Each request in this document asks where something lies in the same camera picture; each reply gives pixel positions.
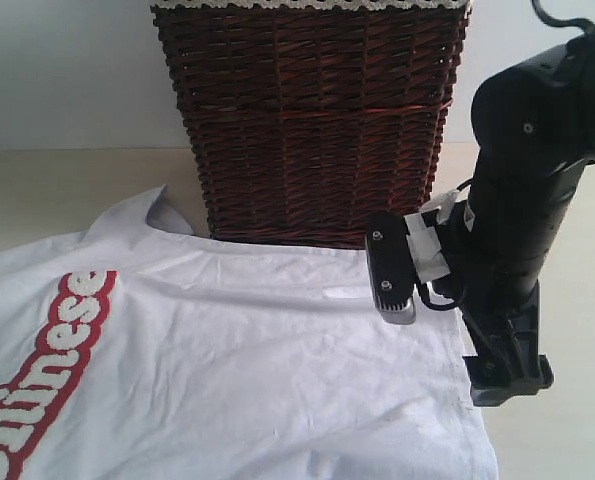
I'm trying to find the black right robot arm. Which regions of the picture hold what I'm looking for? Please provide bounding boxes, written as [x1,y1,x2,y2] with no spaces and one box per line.
[434,38,595,407]

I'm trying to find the white shirt with red lettering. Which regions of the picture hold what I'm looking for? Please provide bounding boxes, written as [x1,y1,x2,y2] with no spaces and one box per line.
[0,188,498,479]

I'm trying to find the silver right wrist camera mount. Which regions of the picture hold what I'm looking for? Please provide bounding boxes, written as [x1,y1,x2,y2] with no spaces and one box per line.
[365,190,466,326]

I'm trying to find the dark brown wicker basket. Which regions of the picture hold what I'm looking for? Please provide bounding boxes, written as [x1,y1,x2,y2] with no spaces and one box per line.
[150,6,470,249]

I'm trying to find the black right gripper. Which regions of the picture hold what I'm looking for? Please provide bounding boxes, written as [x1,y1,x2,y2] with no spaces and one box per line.
[434,190,557,406]

